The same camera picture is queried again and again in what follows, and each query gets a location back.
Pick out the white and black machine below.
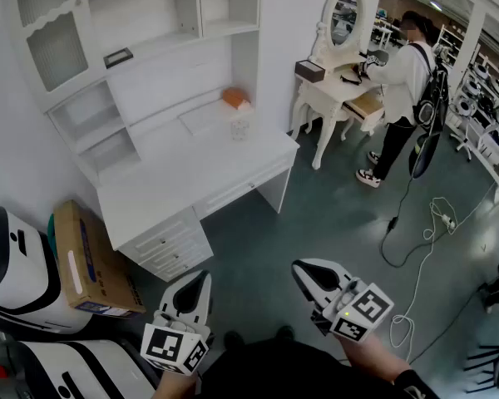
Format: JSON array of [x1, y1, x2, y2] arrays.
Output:
[[0, 337, 161, 399], [0, 205, 93, 335]]

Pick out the white oval mirror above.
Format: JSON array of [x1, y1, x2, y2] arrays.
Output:
[[310, 0, 369, 64]]

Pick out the teal flat item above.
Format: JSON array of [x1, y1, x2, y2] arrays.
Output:
[[47, 213, 60, 262]]

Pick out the black wrist sleeve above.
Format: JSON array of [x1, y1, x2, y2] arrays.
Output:
[[393, 367, 442, 399]]

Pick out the black stand base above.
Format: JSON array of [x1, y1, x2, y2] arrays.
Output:
[[464, 341, 499, 392]]

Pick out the brown tissue box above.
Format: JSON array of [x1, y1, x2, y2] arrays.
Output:
[[294, 59, 328, 83]]

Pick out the white vanity table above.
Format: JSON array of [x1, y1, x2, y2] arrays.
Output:
[[289, 54, 388, 171]]

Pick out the black item on vanity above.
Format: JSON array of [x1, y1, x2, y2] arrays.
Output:
[[339, 65, 366, 86]]

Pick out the person's left forearm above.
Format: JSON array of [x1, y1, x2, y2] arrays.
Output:
[[149, 367, 201, 399]]

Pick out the white desk with drawers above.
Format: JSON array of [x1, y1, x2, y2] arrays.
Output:
[[95, 97, 301, 283]]

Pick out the black framed plaque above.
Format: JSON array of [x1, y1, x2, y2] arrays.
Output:
[[103, 47, 135, 70]]

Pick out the clear dotted cup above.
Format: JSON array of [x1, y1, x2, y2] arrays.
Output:
[[230, 118, 250, 143]]

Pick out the brown cardboard box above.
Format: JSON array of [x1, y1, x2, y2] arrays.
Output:
[[52, 199, 147, 318]]

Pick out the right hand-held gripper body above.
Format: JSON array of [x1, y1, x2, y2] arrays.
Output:
[[310, 278, 396, 344]]

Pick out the white shelf hutch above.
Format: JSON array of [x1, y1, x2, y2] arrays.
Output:
[[6, 0, 262, 187]]

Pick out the person's black shirt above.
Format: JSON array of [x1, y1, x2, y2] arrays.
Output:
[[197, 337, 403, 399]]

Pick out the white cable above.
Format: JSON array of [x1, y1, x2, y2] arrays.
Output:
[[388, 180, 499, 349]]

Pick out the black cable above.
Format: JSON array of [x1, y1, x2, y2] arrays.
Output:
[[379, 168, 437, 270]]

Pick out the orange box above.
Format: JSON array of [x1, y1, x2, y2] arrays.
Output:
[[221, 86, 252, 111]]

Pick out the person's right forearm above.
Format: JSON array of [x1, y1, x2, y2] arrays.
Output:
[[334, 333, 413, 390]]

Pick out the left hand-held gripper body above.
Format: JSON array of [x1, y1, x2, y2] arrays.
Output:
[[140, 305, 215, 376]]

